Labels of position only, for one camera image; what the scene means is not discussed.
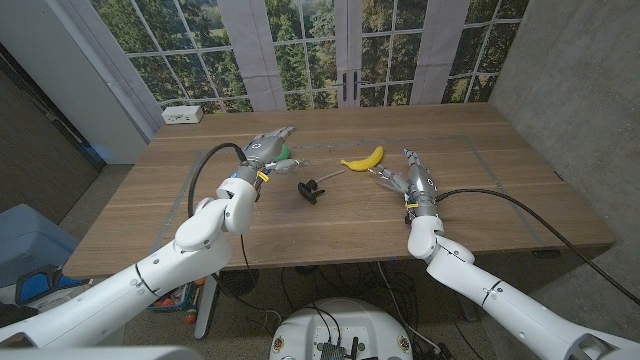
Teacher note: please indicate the grey table leg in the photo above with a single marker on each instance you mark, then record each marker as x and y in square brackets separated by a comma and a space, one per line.
[470, 311]

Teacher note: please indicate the clear plastic bottle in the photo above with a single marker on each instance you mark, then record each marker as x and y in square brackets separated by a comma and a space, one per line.
[290, 166]

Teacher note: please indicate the white robot torso base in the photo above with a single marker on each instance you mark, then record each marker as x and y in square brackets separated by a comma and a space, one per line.
[345, 320]

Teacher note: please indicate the white sneaker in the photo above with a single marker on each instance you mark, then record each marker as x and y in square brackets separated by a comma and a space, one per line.
[65, 297]

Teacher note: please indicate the white power strip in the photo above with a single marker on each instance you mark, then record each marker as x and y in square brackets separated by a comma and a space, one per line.
[182, 114]

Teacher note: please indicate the black spray bottle head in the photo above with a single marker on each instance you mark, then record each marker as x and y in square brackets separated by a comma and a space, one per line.
[307, 191]

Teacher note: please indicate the green toy ball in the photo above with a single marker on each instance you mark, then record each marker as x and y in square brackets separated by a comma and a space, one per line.
[285, 152]

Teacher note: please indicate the teal toy basket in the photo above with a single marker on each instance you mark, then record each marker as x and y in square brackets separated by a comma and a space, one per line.
[185, 297]

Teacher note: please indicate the black round floor fan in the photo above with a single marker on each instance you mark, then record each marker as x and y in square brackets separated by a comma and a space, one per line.
[240, 282]

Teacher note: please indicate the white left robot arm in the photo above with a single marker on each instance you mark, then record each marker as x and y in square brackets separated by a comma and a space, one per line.
[150, 280]

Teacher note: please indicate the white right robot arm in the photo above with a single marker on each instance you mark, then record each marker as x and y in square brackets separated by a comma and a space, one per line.
[500, 300]

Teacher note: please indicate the yellow toy banana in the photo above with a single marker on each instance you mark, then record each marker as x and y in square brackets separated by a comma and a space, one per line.
[362, 163]

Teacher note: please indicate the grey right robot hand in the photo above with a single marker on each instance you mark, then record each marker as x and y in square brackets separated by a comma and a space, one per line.
[422, 185]

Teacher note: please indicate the red green toy maraca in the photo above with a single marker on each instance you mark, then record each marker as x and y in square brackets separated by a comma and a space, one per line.
[190, 316]

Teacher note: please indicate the printed window backdrop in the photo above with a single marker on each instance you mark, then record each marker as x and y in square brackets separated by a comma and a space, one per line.
[300, 60]

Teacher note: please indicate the orange toy ball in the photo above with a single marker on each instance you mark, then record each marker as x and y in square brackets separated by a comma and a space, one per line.
[200, 281]

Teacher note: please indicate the white robot torso edge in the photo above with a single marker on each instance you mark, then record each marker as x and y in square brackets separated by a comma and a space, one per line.
[100, 354]

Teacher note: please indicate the white table leg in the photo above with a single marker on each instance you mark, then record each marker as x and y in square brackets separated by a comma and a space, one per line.
[205, 315]

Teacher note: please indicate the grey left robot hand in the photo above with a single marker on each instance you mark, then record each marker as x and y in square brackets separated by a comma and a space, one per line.
[262, 150]

